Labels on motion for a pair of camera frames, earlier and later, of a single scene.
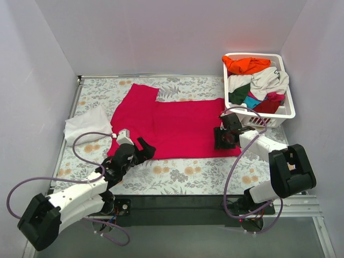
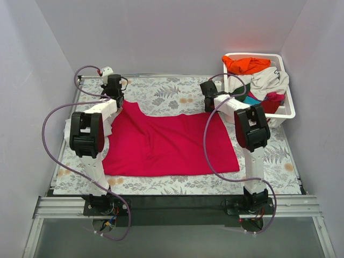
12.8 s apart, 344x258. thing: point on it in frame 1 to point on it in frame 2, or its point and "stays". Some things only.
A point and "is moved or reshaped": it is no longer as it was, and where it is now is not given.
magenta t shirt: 173,129 is moved or reshaped
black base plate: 184,210 stays
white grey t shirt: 262,83 stays
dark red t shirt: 267,106 stays
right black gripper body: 223,138 to 208,105
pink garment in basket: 276,97 stays
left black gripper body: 140,153 to 108,92
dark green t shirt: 238,95 stays
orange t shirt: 245,65 stays
